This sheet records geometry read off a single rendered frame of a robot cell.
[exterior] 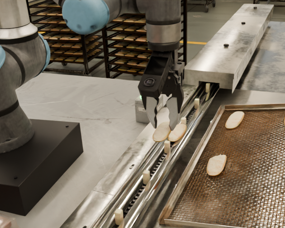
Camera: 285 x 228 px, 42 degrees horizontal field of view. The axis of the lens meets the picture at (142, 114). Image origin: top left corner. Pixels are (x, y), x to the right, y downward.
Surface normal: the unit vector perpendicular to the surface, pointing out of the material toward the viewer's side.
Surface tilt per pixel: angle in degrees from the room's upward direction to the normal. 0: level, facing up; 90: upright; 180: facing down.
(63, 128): 4
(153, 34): 90
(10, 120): 71
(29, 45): 92
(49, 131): 4
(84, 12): 93
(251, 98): 0
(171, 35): 90
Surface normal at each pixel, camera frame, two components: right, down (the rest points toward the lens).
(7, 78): 0.94, 0.07
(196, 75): -0.40, 0.42
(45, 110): -0.04, -0.90
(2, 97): 0.77, 0.22
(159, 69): -0.20, -0.59
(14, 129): 0.71, -0.07
